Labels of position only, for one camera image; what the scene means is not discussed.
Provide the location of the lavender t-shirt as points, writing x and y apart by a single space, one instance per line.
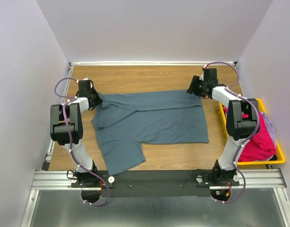
270 127

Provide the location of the aluminium front frame rail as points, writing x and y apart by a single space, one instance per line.
252 178

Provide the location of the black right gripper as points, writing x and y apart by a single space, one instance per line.
195 81

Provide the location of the aluminium back table rail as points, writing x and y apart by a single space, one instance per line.
136 63

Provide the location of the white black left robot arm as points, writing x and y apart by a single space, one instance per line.
66 128

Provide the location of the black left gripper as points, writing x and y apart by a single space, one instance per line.
99 100

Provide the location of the aluminium table rail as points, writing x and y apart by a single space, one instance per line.
136 63
55 119

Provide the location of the black garment in bin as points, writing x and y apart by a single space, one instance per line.
273 158

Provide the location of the magenta t-shirt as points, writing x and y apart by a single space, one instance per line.
260 147

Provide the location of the yellow plastic bin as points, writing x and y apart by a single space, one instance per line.
279 152

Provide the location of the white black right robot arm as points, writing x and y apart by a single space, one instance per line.
242 124

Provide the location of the aluminium left table rail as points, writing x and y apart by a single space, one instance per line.
55 119

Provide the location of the teal blue t-shirt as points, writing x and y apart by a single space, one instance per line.
123 122

